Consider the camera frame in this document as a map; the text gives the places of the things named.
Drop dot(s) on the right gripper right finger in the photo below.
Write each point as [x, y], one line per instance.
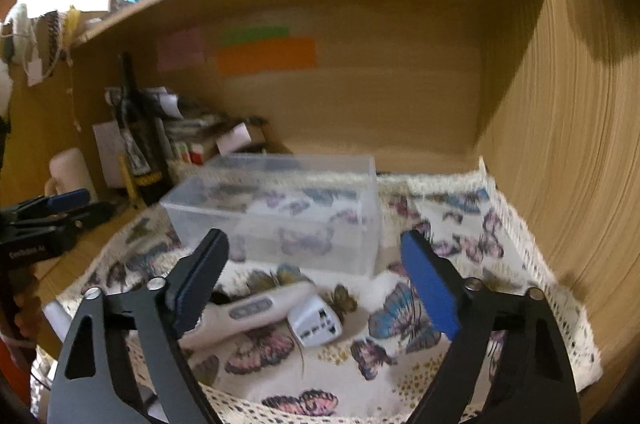
[533, 382]

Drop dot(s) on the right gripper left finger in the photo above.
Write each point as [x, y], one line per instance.
[95, 382]

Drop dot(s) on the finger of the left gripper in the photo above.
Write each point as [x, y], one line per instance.
[85, 213]
[67, 199]

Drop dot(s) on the white travel plug adapter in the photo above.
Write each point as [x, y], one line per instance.
[314, 323]

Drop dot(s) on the cream pillar candle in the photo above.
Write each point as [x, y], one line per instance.
[69, 172]

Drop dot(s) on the yellow wooden stick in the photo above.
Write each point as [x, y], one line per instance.
[131, 189]

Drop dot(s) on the white handwritten note paper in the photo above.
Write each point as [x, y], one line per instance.
[110, 146]

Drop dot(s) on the dark wine bottle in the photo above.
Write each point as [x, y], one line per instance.
[145, 155]

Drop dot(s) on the white handheld thermometer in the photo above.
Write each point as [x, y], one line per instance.
[219, 322]

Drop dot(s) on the stack of small boxes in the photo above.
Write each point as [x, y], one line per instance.
[193, 140]

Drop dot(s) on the butterfly print lace cloth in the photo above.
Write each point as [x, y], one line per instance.
[389, 352]

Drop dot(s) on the pink folded card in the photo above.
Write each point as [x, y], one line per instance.
[235, 139]

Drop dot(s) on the pink sticky note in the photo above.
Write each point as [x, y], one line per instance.
[180, 50]

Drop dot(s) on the clear plastic storage box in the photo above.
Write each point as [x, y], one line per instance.
[318, 212]

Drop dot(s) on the green sticky note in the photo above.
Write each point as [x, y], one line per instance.
[254, 34]

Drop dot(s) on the orange sticky note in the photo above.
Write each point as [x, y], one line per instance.
[274, 55]

